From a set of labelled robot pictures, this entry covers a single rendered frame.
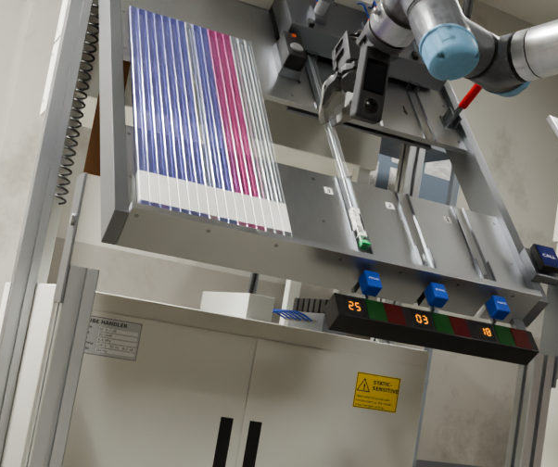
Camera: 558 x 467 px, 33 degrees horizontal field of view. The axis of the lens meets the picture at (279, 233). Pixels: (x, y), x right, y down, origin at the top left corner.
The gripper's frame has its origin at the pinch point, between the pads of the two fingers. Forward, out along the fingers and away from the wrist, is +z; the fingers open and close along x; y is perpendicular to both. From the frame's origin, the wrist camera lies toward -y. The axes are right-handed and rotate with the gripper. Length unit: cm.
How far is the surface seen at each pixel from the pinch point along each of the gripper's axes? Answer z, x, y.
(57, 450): 11, 39, -59
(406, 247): -4.1, -8.4, -26.1
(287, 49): -0.6, 7.2, 14.1
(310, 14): 0.2, 1.5, 26.3
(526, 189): 248, -290, 245
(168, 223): -6.2, 30.5, -32.7
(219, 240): -5.2, 22.9, -32.9
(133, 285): 271, -49, 137
